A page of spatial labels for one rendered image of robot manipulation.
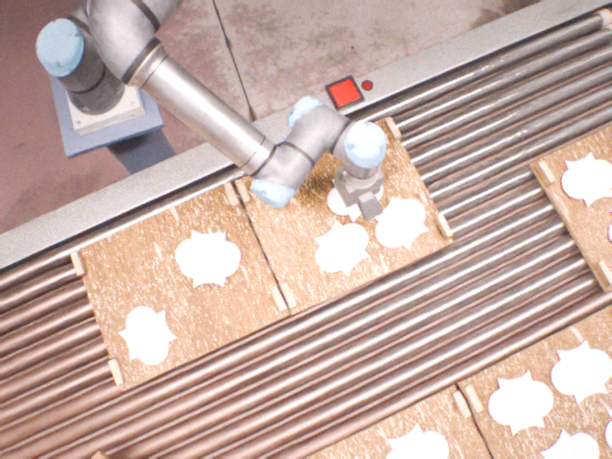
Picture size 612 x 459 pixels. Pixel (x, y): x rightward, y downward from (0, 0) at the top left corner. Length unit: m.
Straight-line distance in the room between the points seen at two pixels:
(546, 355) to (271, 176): 0.73
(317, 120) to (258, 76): 1.52
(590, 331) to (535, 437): 0.27
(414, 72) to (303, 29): 1.24
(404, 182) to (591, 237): 0.46
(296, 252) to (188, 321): 0.29
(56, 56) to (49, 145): 1.32
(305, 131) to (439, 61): 0.59
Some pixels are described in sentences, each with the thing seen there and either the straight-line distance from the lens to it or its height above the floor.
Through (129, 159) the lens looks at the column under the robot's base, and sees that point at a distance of 1.76.
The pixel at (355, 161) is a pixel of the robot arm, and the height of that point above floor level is 1.23.
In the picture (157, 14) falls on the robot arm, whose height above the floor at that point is 1.40.
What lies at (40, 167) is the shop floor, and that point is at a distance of 2.63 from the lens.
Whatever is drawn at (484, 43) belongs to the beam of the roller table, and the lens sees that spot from 1.57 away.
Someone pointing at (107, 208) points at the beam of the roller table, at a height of 0.92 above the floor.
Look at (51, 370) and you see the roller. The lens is 1.39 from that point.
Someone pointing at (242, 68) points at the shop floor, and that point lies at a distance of 2.56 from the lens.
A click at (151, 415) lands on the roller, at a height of 0.92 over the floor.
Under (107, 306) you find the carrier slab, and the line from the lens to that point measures 1.33.
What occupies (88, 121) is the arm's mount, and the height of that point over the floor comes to 0.91.
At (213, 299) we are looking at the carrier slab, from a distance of 1.26.
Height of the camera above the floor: 2.17
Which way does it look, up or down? 75 degrees down
